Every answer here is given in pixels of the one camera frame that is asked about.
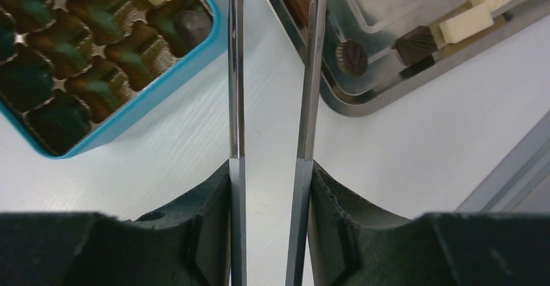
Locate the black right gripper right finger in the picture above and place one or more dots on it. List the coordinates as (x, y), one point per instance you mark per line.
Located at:
(355, 242)

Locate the teal chocolate box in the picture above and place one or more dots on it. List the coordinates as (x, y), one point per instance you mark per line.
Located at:
(75, 74)

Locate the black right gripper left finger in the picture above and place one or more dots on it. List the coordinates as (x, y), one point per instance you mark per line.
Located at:
(185, 242)

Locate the steel tray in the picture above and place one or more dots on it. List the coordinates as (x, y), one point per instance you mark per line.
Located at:
(411, 42)

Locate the steel serving tongs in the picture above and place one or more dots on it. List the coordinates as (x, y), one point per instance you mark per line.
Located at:
(306, 140)

